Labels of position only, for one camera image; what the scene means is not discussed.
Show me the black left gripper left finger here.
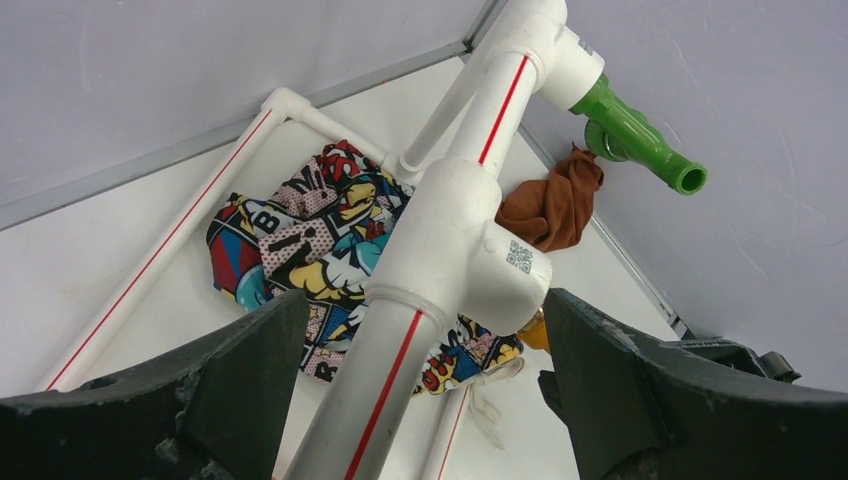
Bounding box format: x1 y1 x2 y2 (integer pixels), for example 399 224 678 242
1 291 309 479

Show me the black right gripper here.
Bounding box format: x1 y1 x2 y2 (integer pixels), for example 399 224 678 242
662 338 801 385

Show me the comic print cloth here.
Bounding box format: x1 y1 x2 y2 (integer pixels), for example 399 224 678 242
205 139 526 399

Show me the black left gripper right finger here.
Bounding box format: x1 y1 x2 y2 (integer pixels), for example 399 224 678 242
538 288 847 479

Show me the white pvc pipe frame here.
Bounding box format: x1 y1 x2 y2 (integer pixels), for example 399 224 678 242
40 1 604 479

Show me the brown cloth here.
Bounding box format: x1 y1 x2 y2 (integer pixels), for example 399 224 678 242
495 146 604 253

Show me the green plastic water faucet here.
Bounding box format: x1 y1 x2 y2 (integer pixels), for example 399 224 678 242
570 74 708 196

